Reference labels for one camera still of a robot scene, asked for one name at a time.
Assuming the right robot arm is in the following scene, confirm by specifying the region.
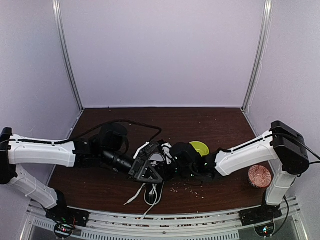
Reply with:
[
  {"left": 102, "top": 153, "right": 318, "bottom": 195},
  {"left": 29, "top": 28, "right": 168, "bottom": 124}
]
[{"left": 169, "top": 120, "right": 310, "bottom": 221}]

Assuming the black white canvas sneaker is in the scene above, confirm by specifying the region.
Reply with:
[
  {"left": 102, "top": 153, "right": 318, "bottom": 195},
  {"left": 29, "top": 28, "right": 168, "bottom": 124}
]
[{"left": 144, "top": 153, "right": 165, "bottom": 206}]

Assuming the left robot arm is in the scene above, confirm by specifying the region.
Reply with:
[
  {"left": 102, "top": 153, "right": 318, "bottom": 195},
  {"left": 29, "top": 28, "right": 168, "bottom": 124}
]
[{"left": 0, "top": 121, "right": 154, "bottom": 222}]

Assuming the left aluminium frame post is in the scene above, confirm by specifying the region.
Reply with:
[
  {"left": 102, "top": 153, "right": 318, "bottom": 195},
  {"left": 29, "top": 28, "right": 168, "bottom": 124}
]
[{"left": 52, "top": 0, "right": 84, "bottom": 112}]

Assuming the white shoelace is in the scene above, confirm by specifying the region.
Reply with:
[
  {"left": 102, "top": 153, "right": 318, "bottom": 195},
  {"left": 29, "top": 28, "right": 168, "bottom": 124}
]
[{"left": 123, "top": 181, "right": 165, "bottom": 220}]

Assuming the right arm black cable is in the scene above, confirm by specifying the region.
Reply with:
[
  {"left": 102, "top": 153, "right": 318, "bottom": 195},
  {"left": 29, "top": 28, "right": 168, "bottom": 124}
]
[{"left": 269, "top": 128, "right": 320, "bottom": 226}]

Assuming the lime green bowl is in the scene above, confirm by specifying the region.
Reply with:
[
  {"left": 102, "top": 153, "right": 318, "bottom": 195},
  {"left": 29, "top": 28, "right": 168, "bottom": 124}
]
[{"left": 189, "top": 141, "right": 210, "bottom": 157}]

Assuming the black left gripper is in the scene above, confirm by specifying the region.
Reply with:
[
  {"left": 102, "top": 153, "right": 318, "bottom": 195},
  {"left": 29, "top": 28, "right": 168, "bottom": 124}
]
[{"left": 101, "top": 147, "right": 163, "bottom": 184}]

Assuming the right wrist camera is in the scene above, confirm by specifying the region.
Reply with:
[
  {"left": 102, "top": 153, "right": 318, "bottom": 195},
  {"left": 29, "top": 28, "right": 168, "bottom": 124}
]
[{"left": 157, "top": 140, "right": 174, "bottom": 165}]

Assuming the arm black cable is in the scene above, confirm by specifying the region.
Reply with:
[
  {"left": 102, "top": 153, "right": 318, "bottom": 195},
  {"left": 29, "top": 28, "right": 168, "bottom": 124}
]
[
  {"left": 0, "top": 120, "right": 163, "bottom": 151},
  {"left": 269, "top": 128, "right": 320, "bottom": 226}
]

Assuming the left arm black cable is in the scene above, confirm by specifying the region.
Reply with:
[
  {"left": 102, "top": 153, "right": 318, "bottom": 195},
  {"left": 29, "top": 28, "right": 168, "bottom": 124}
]
[{"left": 0, "top": 120, "right": 163, "bottom": 151}]

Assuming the right aluminium frame post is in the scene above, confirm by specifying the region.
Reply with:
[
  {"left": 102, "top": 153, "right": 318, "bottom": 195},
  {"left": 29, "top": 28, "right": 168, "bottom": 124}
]
[{"left": 241, "top": 0, "right": 273, "bottom": 113}]

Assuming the front aluminium rail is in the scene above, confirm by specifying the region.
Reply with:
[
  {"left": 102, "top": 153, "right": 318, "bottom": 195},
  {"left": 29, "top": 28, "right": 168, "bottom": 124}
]
[{"left": 21, "top": 196, "right": 307, "bottom": 240}]

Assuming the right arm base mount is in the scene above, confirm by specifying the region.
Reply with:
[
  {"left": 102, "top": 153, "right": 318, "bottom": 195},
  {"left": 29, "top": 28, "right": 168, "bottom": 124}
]
[{"left": 239, "top": 205, "right": 283, "bottom": 238}]

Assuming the aluminium frame post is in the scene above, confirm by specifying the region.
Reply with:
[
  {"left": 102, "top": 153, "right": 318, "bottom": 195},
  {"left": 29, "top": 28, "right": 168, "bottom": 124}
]
[
  {"left": 52, "top": 0, "right": 84, "bottom": 112},
  {"left": 241, "top": 0, "right": 273, "bottom": 113}
]

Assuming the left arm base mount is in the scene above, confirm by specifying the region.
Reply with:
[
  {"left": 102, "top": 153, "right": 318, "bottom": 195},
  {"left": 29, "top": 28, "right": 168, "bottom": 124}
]
[{"left": 43, "top": 207, "right": 90, "bottom": 239}]

